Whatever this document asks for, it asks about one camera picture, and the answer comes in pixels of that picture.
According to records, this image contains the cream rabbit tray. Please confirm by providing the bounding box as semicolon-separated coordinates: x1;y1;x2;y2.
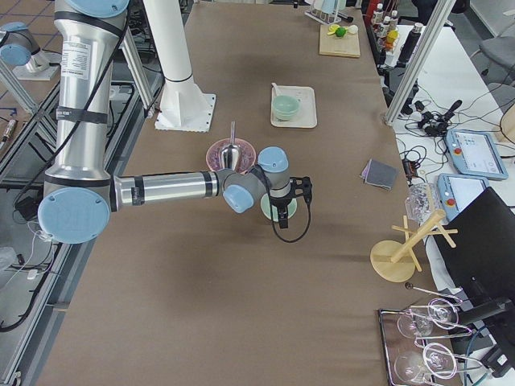
270;85;318;129

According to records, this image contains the pink bowl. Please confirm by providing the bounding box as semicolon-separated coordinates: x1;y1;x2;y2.
205;138;257;174

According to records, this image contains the green lime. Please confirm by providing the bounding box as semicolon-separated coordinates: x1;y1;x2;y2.
334;27;347;38

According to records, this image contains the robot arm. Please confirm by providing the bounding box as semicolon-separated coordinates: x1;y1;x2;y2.
1;22;40;66
38;1;312;244

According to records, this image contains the green bowl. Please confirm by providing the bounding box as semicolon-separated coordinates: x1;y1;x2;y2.
272;109;299;121
271;95;300;112
260;194;298;223

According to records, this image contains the grey folded cloth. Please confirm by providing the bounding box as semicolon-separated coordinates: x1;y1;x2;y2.
360;159;398;190

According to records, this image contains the white garlic bulb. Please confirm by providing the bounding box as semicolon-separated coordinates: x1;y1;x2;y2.
348;25;358;35

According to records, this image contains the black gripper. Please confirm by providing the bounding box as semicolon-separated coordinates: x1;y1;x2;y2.
269;176;312;229

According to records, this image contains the green bowl on tray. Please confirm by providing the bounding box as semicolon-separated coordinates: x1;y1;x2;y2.
272;109;299;121

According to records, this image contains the black water bottle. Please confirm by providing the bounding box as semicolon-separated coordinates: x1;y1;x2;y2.
397;23;423;68

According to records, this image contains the aluminium frame post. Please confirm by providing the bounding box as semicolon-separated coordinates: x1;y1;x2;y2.
384;0;455;126

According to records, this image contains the wooden cutting board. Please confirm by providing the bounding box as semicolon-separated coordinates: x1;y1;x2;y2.
319;25;361;58

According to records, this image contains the metal ice scoop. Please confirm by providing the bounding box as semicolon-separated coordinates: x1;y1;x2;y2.
219;121;241;171

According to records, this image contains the wooden mug tree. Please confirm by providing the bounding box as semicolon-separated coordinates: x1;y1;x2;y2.
370;209;459;283

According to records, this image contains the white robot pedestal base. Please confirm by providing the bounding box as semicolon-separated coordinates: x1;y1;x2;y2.
144;0;216;133

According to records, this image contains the teach pendant tablet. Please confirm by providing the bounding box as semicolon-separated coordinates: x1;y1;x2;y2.
445;129;509;180
437;173;489;221

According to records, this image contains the wine glass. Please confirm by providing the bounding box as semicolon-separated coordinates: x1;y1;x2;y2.
393;343;457;385
397;298;458;339

